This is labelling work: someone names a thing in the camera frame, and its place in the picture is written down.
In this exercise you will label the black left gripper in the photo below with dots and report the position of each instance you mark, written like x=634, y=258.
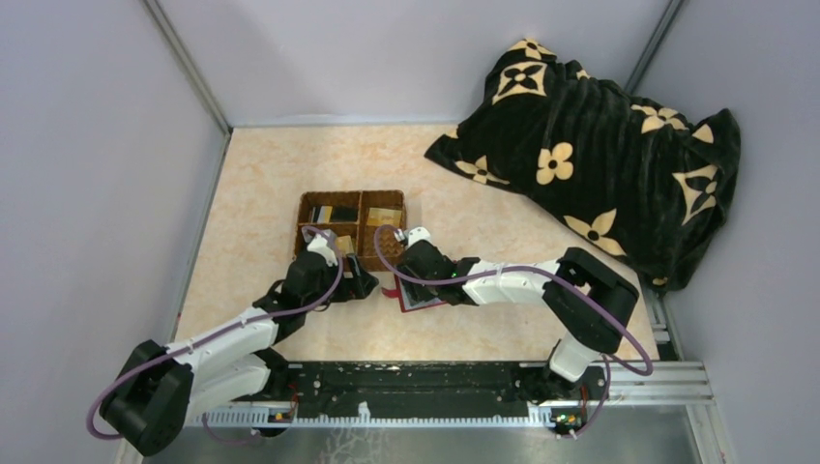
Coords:
x=349, y=281

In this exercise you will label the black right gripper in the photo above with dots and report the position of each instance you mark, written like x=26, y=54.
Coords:
x=414, y=281

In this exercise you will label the red leather card holder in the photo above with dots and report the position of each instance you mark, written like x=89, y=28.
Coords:
x=408, y=303

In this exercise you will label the brown wicker basket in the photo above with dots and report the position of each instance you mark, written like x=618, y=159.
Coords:
x=370, y=243

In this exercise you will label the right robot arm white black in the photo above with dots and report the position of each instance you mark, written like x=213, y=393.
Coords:
x=593, y=302

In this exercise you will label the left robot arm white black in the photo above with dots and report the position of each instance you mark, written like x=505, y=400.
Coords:
x=161, y=387

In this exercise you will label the cards in upper compartment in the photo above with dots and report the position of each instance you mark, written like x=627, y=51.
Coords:
x=333, y=213

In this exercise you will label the black floral blanket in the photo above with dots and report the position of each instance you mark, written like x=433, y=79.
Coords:
x=631, y=176

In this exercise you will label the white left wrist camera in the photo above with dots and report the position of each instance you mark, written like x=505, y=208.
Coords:
x=323, y=243

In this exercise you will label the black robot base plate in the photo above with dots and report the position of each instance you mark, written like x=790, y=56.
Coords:
x=424, y=390

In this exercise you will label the aluminium frame rail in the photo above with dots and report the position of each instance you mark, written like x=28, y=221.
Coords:
x=670, y=384

